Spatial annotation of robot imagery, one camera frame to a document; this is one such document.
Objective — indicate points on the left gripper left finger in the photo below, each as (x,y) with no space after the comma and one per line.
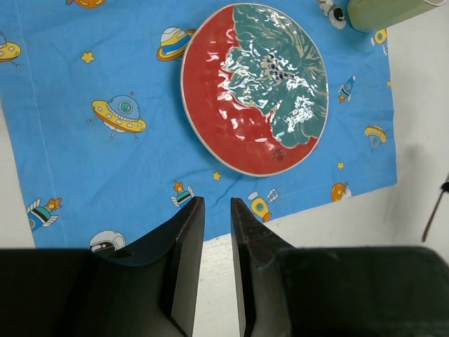
(147,288)

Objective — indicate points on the pale green mug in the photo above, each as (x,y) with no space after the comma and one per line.
(373,15)

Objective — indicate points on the blue space-print placemat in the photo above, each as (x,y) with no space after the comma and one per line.
(105,153)

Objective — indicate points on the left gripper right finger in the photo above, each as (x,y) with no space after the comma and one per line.
(282,290)

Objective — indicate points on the copper spoon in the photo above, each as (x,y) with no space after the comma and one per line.
(443,190)

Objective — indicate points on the red and teal plate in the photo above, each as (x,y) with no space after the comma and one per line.
(255,89)

